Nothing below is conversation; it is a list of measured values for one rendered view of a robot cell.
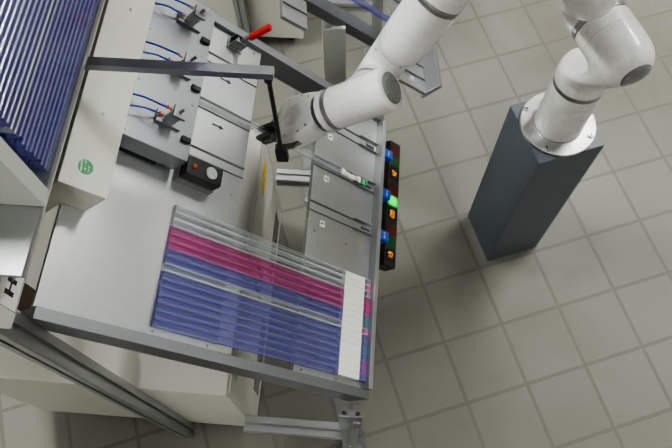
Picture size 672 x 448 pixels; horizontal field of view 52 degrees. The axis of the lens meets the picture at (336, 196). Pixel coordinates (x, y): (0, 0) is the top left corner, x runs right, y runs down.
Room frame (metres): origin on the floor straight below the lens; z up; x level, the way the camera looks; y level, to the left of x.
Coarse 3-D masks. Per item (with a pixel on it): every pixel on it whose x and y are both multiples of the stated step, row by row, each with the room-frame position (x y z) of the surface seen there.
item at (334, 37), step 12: (324, 24) 1.14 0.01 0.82; (324, 36) 1.13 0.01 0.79; (336, 36) 1.13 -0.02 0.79; (324, 48) 1.13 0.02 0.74; (336, 48) 1.13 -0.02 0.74; (324, 60) 1.13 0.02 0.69; (336, 60) 1.13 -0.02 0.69; (324, 72) 1.13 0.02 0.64; (336, 72) 1.13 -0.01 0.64; (336, 84) 1.13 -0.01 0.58; (312, 144) 1.26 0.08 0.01
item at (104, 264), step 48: (240, 96) 0.81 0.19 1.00; (192, 144) 0.66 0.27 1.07; (240, 144) 0.70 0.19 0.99; (144, 192) 0.54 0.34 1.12; (192, 192) 0.57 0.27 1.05; (96, 240) 0.43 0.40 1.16; (144, 240) 0.45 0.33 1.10; (48, 288) 0.34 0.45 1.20; (96, 288) 0.35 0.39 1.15; (144, 288) 0.37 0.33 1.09
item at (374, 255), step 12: (384, 120) 0.90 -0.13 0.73; (384, 132) 0.87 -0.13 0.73; (384, 144) 0.84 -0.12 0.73; (384, 156) 0.80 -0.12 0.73; (372, 204) 0.68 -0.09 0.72; (372, 216) 0.65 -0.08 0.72; (372, 228) 0.62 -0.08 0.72; (372, 240) 0.59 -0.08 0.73; (372, 252) 0.56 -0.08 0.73; (372, 264) 0.53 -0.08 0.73; (372, 276) 0.50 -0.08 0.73; (372, 288) 0.47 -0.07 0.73; (372, 300) 0.44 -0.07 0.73; (372, 312) 0.41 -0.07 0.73; (372, 324) 0.39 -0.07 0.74; (372, 336) 0.36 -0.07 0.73; (372, 348) 0.33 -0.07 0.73; (372, 360) 0.31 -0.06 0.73; (372, 372) 0.28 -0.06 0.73; (372, 384) 0.26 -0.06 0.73
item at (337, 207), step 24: (336, 144) 0.80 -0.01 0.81; (360, 144) 0.82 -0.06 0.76; (312, 168) 0.71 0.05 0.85; (360, 168) 0.76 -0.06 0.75; (312, 192) 0.66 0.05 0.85; (336, 192) 0.68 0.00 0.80; (360, 192) 0.70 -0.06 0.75; (312, 216) 0.60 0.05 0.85; (336, 216) 0.62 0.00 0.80; (360, 216) 0.64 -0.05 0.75; (312, 240) 0.55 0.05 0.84; (336, 240) 0.56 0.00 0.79; (360, 240) 0.58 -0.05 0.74; (336, 264) 0.51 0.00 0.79; (360, 264) 0.52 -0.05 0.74; (360, 384) 0.26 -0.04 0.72
